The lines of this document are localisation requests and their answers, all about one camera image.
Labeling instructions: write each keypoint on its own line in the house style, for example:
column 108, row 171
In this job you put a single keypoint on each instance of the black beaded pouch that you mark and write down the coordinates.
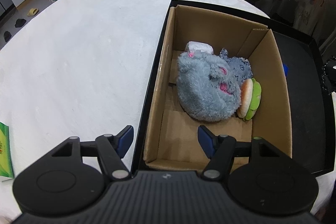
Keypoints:
column 329, row 74

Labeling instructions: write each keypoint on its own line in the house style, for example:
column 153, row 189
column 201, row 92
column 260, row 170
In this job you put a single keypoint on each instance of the brown cardboard box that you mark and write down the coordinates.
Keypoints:
column 171, row 141

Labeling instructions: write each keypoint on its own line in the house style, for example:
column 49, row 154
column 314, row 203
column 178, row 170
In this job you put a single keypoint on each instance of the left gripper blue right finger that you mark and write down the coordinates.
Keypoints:
column 219, row 150

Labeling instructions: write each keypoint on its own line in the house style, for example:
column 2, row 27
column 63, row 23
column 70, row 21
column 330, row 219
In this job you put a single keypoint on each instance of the hamburger plush toy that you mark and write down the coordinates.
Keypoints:
column 250, row 99

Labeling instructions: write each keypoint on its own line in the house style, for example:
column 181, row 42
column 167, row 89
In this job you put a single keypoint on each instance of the green tissue box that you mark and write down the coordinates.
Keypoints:
column 6, row 167

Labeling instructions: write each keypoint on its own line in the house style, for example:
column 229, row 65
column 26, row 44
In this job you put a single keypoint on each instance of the yellow slipper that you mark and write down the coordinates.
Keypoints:
column 32, row 12

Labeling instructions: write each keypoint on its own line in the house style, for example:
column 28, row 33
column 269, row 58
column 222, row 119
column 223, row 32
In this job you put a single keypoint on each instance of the grey plush toy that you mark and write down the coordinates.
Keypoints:
column 206, row 87

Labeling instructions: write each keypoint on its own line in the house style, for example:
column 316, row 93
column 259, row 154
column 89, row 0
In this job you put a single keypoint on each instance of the grey patterned cloth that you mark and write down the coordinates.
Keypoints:
column 240, row 66

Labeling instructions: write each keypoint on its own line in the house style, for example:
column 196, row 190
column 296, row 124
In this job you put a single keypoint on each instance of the black shallow tray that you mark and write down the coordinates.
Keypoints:
column 311, row 105

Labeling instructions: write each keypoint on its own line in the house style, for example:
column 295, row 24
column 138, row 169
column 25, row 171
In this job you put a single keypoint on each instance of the blue tissue pack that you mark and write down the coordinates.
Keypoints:
column 285, row 67

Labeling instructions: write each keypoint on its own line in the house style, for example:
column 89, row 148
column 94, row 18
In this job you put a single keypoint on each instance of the white soft packet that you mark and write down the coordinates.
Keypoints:
column 193, row 46

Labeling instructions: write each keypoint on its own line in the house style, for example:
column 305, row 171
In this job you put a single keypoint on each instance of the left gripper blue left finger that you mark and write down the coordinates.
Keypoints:
column 112, row 149

